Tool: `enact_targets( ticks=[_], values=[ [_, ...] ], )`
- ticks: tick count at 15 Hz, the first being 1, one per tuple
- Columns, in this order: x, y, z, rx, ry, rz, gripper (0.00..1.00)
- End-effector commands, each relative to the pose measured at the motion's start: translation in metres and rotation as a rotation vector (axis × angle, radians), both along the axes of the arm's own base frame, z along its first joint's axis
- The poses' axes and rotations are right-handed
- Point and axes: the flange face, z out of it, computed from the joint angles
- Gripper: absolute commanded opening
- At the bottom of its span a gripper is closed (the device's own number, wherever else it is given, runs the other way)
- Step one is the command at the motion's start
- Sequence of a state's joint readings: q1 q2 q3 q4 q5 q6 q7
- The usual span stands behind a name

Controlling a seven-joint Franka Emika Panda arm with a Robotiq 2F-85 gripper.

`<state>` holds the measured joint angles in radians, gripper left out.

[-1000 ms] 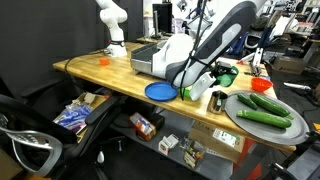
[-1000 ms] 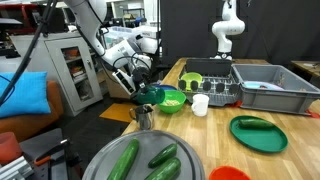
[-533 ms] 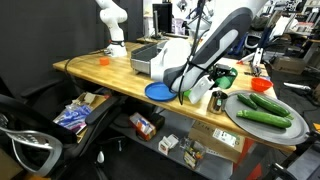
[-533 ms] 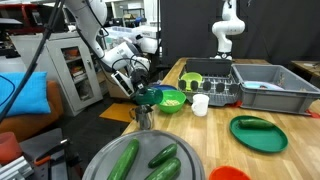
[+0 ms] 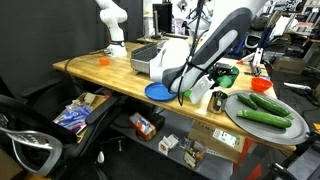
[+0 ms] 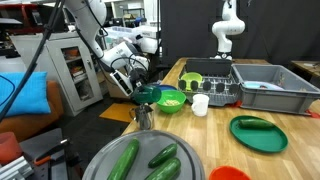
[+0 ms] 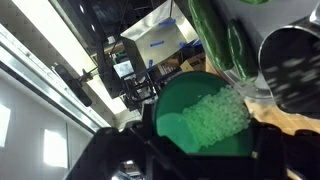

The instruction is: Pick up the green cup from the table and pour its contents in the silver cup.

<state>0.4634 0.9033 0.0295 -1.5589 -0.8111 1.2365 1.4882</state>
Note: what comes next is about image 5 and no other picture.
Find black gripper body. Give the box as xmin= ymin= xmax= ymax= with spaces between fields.
xmin=208 ymin=62 xmax=235 ymax=80

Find grey round tray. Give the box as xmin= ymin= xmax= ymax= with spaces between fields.
xmin=224 ymin=89 xmax=311 ymax=146

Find brown cardboard box white label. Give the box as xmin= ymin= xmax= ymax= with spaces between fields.
xmin=188 ymin=120 xmax=247 ymax=164

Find blue plastic bags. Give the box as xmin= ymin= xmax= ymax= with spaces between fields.
xmin=53 ymin=102 xmax=93 ymax=133

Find dark green scoop bowl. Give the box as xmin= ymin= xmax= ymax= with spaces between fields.
xmin=215 ymin=65 xmax=240 ymax=89

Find black table cable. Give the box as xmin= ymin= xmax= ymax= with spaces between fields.
xmin=63 ymin=49 xmax=108 ymax=79

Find black office chair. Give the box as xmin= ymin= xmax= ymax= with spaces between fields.
xmin=0 ymin=78 xmax=129 ymax=180

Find small orange cup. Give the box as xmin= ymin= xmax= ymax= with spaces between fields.
xmin=99 ymin=57 xmax=111 ymax=67

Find grey lower shelf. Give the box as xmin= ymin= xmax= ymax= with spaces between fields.
xmin=109 ymin=109 xmax=234 ymax=180

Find black computer monitor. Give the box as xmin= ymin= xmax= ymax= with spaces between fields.
xmin=151 ymin=3 xmax=174 ymax=39

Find blue plastic plate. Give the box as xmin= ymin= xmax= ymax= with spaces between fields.
xmin=144 ymin=82 xmax=178 ymax=103

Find green zucchini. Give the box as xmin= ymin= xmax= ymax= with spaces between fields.
xmin=236 ymin=109 xmax=293 ymax=129
xmin=249 ymin=92 xmax=294 ymax=120

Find red plastic bowl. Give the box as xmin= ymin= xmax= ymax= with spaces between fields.
xmin=250 ymin=77 xmax=274 ymax=93

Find orange product box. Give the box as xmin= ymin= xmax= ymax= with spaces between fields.
xmin=129 ymin=112 xmax=158 ymax=142

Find open cardboard box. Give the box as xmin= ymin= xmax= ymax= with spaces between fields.
xmin=53 ymin=92 xmax=109 ymax=144

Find white tool red tip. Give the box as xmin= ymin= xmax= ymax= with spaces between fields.
xmin=236 ymin=47 xmax=265 ymax=78

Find grey dish rack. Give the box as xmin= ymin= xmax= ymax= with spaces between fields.
xmin=129 ymin=41 xmax=168 ymax=76

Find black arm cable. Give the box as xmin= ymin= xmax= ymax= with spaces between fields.
xmin=176 ymin=0 xmax=206 ymax=107

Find small dark green cucumber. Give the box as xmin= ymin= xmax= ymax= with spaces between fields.
xmin=236 ymin=93 xmax=258 ymax=111

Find plain brown cardboard box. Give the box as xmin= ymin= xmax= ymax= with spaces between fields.
xmin=272 ymin=54 xmax=307 ymax=75

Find clear plastic container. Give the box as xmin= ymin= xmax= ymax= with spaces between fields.
xmin=182 ymin=139 xmax=207 ymax=170

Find black metal cup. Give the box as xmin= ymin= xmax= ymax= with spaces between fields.
xmin=207 ymin=90 xmax=229 ymax=115

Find small white box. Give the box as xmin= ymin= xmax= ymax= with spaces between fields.
xmin=158 ymin=133 xmax=180 ymax=156

